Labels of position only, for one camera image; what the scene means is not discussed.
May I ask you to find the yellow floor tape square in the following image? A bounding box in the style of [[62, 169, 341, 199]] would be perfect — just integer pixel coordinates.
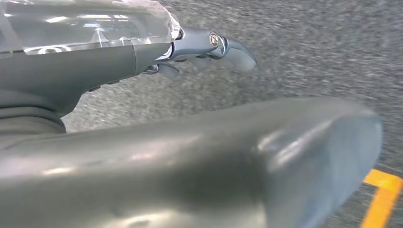
[[360, 169, 403, 228]]

